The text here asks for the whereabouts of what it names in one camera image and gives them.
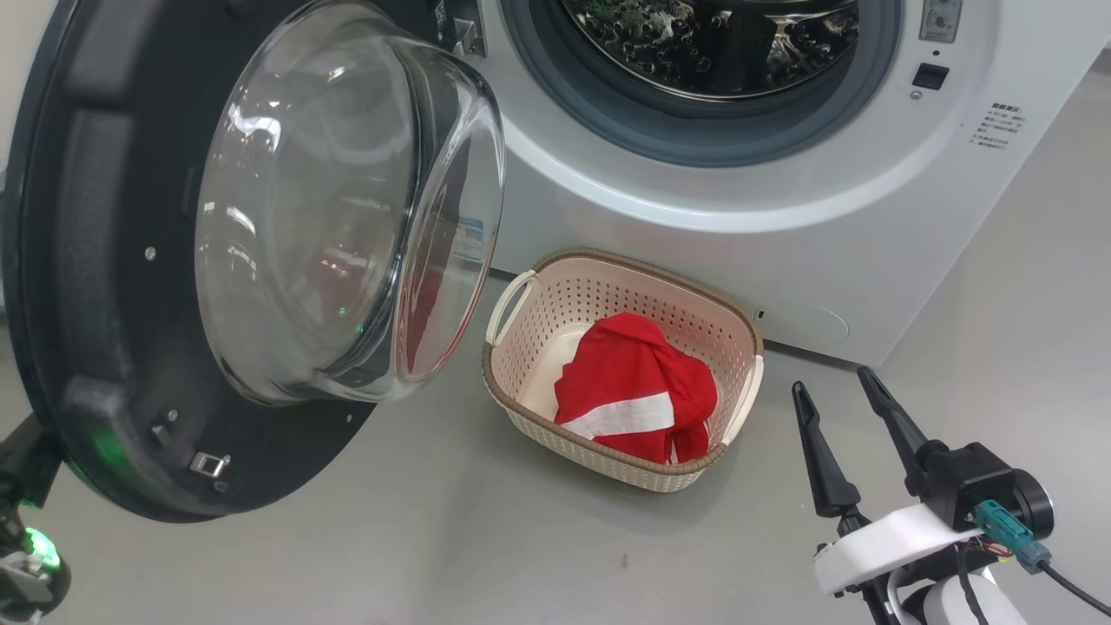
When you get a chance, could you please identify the red garment with white stripe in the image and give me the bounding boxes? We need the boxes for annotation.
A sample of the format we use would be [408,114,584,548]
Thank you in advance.
[553,312,720,465]

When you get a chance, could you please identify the grey instruction label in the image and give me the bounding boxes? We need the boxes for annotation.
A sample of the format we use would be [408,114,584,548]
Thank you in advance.
[918,0,964,44]

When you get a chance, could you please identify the steel washing machine drum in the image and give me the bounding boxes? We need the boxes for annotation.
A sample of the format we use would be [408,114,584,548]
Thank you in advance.
[560,0,862,101]

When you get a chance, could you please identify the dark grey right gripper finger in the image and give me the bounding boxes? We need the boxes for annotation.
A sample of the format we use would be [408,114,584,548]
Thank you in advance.
[791,381,862,519]
[858,365,949,498]

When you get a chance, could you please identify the black cable with teal plug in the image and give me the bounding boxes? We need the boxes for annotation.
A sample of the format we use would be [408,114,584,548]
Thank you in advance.
[972,499,1111,619]

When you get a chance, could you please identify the cream perforated laundry basket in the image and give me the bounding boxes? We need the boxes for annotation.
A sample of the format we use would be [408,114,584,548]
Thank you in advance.
[482,249,766,494]

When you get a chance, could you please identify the thin black looped cable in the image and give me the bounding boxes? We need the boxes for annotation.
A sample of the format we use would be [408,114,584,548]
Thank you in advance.
[953,543,992,625]

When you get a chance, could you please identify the white text warning sticker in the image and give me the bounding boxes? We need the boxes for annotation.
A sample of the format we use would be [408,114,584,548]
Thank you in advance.
[968,102,1027,154]

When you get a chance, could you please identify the green band left gripper body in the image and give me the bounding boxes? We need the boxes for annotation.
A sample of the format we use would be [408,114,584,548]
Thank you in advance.
[0,415,73,625]

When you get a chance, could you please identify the black washing machine door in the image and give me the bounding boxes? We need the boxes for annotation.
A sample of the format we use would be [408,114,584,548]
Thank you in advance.
[0,0,507,524]

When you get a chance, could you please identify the white band right gripper body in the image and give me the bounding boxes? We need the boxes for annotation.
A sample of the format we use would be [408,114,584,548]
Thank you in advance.
[814,471,1056,600]

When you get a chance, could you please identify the white front-load washing machine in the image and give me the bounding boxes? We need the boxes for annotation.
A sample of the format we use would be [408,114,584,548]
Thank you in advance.
[434,0,1111,367]

